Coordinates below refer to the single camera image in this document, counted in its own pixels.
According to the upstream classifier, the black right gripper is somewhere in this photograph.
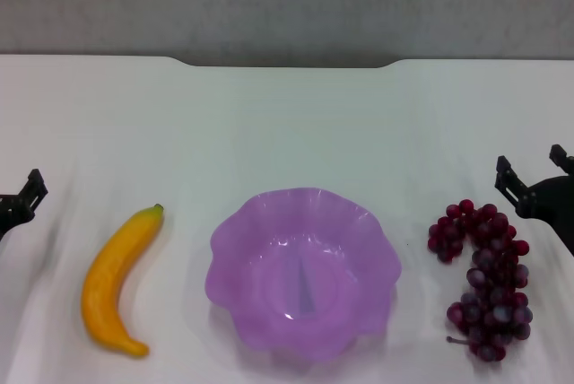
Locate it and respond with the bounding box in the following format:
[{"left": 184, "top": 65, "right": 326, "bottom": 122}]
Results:
[{"left": 494, "top": 144, "right": 574, "bottom": 256}]

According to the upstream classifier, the dark red grape bunch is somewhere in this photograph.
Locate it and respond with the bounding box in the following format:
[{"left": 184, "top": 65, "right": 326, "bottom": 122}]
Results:
[{"left": 427, "top": 198, "right": 535, "bottom": 362}]

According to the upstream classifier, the purple translucent scalloped bowl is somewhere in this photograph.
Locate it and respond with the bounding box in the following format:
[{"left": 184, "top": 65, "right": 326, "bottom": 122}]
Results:
[{"left": 204, "top": 187, "right": 403, "bottom": 363}]

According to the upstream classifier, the yellow banana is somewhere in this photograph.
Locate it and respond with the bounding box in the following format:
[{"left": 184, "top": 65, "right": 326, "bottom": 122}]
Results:
[{"left": 80, "top": 203, "right": 165, "bottom": 359}]

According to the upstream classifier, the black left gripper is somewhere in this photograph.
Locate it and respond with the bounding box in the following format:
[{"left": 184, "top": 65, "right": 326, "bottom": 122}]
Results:
[{"left": 0, "top": 168, "right": 48, "bottom": 244}]

